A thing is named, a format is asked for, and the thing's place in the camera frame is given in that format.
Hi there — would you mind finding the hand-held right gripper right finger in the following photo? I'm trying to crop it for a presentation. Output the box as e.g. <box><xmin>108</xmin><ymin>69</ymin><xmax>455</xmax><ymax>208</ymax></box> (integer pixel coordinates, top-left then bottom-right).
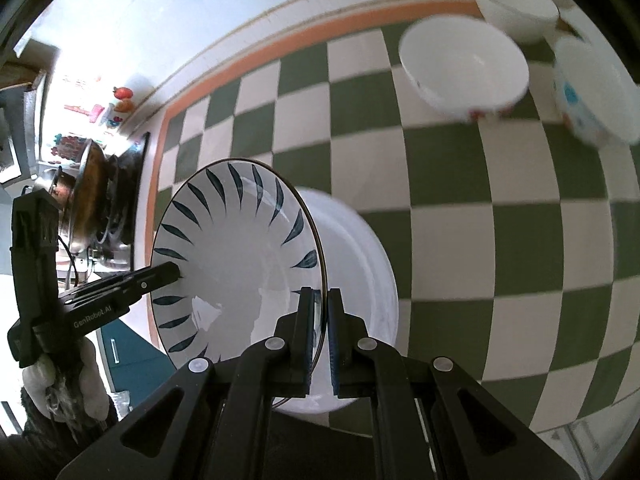
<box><xmin>327</xmin><ymin>287</ymin><xmax>583</xmax><ymax>480</ymax></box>

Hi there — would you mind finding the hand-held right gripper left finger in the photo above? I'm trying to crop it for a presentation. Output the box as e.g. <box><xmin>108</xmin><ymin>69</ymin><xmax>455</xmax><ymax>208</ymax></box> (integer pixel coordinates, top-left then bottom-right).
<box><xmin>55</xmin><ymin>286</ymin><xmax>323</xmax><ymax>480</ymax></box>

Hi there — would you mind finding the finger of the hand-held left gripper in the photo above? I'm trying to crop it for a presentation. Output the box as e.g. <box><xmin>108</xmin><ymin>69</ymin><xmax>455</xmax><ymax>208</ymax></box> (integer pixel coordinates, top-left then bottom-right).
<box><xmin>60</xmin><ymin>261</ymin><xmax>181</xmax><ymax>311</ymax></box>

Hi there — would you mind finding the plain white plate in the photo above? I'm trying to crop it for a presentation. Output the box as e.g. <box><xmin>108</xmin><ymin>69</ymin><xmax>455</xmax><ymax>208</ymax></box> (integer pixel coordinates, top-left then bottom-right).
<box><xmin>272</xmin><ymin>187</ymin><xmax>401</xmax><ymax>417</ymax></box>

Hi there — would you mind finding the blue leaf pattern plate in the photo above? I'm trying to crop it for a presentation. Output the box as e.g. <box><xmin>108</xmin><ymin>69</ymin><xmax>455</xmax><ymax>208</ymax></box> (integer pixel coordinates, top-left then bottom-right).
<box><xmin>150</xmin><ymin>158</ymin><xmax>329</xmax><ymax>376</ymax></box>

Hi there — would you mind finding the white bowl floral print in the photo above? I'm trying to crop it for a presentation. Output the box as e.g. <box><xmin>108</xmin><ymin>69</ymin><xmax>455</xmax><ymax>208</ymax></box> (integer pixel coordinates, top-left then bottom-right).
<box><xmin>398</xmin><ymin>15</ymin><xmax>530</xmax><ymax>123</ymax></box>

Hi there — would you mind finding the white bowl blue dot print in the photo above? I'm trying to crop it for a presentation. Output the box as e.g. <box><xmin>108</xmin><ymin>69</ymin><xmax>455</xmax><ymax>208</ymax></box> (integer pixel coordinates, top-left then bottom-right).
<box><xmin>552</xmin><ymin>36</ymin><xmax>640</xmax><ymax>148</ymax></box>

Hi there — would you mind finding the plain white bowl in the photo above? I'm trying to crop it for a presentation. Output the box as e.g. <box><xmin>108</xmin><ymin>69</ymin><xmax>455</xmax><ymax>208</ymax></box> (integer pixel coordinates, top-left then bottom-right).
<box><xmin>469</xmin><ymin>0</ymin><xmax>560</xmax><ymax>45</ymax></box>

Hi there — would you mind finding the person's left forearm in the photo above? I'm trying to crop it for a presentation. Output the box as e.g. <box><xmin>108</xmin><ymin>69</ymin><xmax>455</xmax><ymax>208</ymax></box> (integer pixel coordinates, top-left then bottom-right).
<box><xmin>17</xmin><ymin>385</ymin><xmax>118</xmax><ymax>461</ymax></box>

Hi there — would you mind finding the person's left hand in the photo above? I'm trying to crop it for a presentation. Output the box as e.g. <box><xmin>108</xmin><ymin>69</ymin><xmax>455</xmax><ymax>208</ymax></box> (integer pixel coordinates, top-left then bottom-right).
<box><xmin>22</xmin><ymin>335</ymin><xmax>111</xmax><ymax>423</ymax></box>

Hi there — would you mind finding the black gas stove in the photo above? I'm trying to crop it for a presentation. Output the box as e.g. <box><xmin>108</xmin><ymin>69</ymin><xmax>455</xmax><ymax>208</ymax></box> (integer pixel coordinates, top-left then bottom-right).
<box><xmin>87</xmin><ymin>132</ymin><xmax>151</xmax><ymax>281</ymax></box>

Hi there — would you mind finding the blue cabinet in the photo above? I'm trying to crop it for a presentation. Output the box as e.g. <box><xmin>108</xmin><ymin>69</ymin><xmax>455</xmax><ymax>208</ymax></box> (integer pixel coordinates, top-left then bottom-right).
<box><xmin>97</xmin><ymin>305</ymin><xmax>176</xmax><ymax>393</ymax></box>

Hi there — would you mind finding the steel steamer pot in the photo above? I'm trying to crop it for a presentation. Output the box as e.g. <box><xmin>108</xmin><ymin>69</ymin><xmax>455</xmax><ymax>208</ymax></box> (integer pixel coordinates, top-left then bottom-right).
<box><xmin>35</xmin><ymin>162</ymin><xmax>86</xmax><ymax>211</ymax></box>

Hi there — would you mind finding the steel wok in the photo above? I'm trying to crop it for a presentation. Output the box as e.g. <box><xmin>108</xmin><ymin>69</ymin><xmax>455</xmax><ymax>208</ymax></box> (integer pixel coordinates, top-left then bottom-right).
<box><xmin>67</xmin><ymin>137</ymin><xmax>121</xmax><ymax>256</ymax></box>

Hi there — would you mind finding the green white checkered tablecloth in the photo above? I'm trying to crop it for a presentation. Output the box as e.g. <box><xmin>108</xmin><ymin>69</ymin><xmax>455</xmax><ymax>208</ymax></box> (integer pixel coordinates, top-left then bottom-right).
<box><xmin>147</xmin><ymin>0</ymin><xmax>640</xmax><ymax>433</ymax></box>

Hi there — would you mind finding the colourful wall decoration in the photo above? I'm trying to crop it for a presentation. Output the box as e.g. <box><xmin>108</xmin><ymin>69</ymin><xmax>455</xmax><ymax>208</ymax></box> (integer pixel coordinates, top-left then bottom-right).
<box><xmin>50</xmin><ymin>132</ymin><xmax>91</xmax><ymax>161</ymax></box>

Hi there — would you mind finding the pink wall sticker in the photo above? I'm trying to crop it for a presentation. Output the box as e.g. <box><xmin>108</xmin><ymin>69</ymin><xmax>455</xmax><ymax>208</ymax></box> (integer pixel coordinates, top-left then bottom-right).
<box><xmin>65</xmin><ymin>102</ymin><xmax>103</xmax><ymax>122</ymax></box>

